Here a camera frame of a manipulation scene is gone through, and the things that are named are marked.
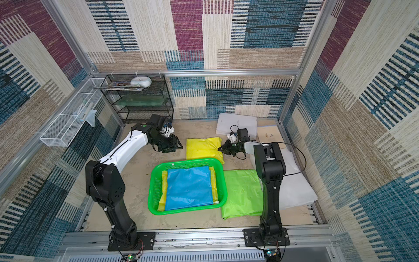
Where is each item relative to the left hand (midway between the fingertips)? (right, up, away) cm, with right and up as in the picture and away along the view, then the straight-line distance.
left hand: (179, 146), depth 88 cm
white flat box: (+28, +15, +27) cm, 42 cm away
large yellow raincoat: (-7, -26, -6) cm, 27 cm away
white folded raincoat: (+59, -21, -6) cm, 63 cm away
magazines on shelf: (-32, +33, +4) cm, 46 cm away
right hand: (+21, -2, +15) cm, 26 cm away
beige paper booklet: (+57, +7, +23) cm, 62 cm away
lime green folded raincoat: (+34, -24, -3) cm, 42 cm away
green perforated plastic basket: (-10, -18, -7) cm, 22 cm away
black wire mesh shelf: (-32, +26, +23) cm, 47 cm away
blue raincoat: (+5, -21, -3) cm, 22 cm away
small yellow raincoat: (+13, -2, +16) cm, 20 cm away
